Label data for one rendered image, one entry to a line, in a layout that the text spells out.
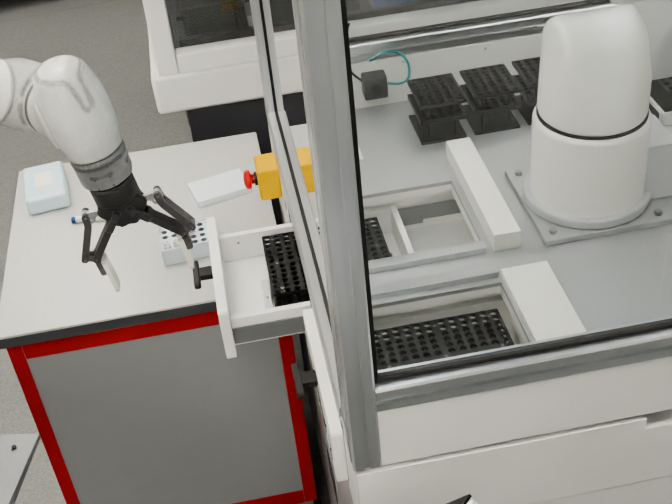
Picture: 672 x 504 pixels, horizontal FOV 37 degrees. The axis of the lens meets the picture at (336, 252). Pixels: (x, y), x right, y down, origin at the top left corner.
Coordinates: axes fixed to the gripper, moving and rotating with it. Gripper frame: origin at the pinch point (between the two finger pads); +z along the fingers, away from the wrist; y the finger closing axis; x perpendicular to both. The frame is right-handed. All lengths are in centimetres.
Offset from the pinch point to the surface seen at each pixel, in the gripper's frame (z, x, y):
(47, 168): 11, 66, -28
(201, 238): 16.9, 29.3, 5.0
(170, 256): 17.2, 26.7, -1.9
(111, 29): 89, 324, -46
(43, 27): 84, 338, -79
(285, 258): 9.0, 4.0, 22.2
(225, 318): 5.7, -11.5, 10.5
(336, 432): 6.6, -42.5, 24.5
